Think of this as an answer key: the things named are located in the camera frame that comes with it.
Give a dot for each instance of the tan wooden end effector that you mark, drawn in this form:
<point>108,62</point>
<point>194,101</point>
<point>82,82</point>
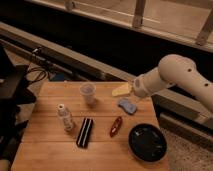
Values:
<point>123,90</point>

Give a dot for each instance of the small white bottle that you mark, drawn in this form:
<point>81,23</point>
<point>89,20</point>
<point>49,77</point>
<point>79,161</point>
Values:
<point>66,118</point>

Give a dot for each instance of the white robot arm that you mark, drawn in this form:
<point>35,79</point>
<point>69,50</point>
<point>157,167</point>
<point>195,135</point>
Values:
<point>172,70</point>

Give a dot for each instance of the blue sponge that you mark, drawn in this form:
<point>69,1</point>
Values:
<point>127,106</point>

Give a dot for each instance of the red pocket knife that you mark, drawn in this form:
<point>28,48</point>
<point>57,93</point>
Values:
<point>116,126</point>

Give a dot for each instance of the clear plastic cup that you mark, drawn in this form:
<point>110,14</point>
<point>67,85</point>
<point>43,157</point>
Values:
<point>87,90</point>

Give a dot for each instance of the black round plate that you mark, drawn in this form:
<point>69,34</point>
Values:
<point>147,142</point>

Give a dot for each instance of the black white striped box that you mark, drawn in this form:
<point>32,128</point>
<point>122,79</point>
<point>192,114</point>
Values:
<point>85,132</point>

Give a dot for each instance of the black chair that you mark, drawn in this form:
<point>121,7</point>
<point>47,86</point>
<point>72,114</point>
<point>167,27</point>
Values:
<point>13,92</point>

